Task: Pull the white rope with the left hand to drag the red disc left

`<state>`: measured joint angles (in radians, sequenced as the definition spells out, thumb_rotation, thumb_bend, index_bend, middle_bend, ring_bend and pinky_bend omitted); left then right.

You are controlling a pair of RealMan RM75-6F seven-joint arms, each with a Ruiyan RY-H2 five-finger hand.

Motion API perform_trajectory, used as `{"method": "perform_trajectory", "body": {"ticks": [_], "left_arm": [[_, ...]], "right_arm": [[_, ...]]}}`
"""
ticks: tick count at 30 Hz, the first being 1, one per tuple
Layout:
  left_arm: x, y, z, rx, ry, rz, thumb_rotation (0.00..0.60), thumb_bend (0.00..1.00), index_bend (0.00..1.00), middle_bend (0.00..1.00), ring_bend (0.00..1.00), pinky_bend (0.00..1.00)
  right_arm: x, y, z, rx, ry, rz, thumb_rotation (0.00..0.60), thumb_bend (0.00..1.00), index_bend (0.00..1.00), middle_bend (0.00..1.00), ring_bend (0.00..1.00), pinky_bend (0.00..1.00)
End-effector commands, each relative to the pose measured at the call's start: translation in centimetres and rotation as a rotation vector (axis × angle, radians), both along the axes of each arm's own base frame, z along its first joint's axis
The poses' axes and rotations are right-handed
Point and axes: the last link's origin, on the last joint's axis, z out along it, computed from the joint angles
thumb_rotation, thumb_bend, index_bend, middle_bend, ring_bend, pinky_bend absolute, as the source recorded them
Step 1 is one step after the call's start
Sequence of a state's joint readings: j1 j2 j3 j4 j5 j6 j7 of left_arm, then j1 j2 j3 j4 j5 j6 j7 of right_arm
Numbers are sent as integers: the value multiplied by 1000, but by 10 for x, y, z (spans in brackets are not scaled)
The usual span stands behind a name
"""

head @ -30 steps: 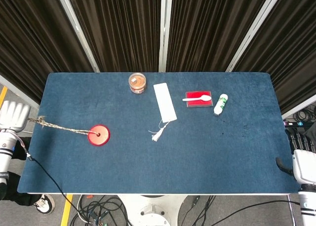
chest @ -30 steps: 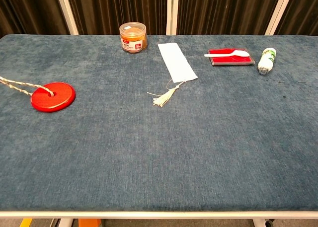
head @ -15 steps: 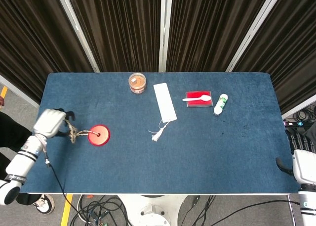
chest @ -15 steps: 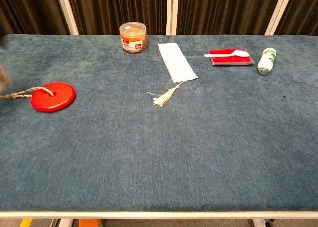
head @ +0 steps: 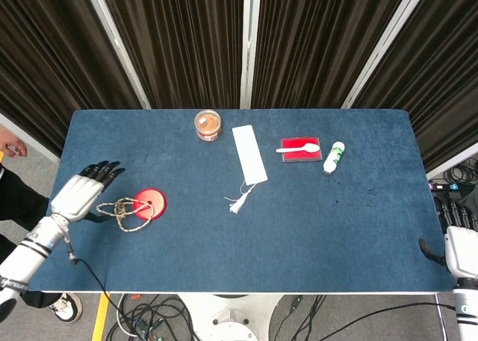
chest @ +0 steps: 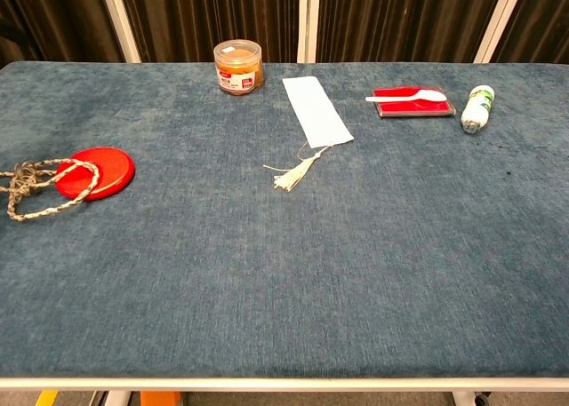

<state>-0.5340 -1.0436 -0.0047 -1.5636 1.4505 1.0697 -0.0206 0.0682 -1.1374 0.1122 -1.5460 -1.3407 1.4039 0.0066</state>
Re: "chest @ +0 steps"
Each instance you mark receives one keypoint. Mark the red disc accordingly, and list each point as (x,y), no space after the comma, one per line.
(104,175)

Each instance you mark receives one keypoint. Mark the blue textured table cloth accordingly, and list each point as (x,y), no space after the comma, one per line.
(266,255)

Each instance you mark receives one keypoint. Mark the white bookmark with tassel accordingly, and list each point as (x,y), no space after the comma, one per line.
(315,110)

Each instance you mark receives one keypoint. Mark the clear jar with orange contents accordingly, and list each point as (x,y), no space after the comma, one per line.
(238,68)

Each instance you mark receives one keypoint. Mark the red rectangular tray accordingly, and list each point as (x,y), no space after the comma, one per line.
(413,107)

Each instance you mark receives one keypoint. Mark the white plastic spoon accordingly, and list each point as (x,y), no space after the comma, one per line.
(413,97)

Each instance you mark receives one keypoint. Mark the dark brown curtain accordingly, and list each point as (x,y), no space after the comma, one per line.
(213,10)

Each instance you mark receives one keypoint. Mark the small white green bottle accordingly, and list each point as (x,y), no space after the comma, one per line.
(476,109)

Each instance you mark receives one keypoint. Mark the orange object under table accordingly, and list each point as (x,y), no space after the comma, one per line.
(160,398)

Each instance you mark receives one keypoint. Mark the yellow floor tape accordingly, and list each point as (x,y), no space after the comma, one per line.
(45,398)

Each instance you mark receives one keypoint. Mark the white partition frame post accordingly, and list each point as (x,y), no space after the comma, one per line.
(308,19)
(495,21)
(120,19)

